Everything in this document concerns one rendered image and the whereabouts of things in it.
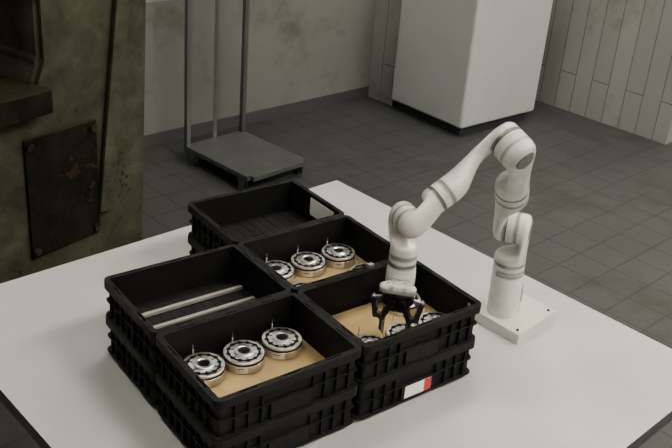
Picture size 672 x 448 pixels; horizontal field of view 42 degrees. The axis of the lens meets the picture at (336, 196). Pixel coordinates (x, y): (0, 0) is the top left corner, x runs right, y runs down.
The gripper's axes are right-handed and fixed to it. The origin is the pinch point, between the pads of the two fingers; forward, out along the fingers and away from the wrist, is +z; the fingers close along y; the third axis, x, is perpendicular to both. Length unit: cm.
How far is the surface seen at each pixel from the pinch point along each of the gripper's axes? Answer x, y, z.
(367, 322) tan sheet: -7.4, 7.6, 4.3
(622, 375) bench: -21, -64, 17
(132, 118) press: -166, 136, 17
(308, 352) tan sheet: 10.5, 20.2, 4.4
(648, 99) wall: -437, -141, 58
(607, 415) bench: -2, -58, 17
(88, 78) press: -144, 146, -7
